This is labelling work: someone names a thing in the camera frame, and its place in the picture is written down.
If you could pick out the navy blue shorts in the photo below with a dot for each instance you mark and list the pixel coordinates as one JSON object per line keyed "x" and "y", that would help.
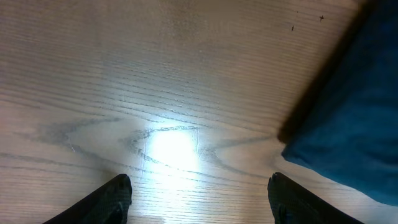
{"x": 346, "y": 129}

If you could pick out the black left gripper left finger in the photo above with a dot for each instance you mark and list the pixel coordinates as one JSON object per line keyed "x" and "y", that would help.
{"x": 108, "y": 204}

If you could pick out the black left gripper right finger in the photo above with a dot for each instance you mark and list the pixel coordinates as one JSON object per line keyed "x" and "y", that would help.
{"x": 293, "y": 204}

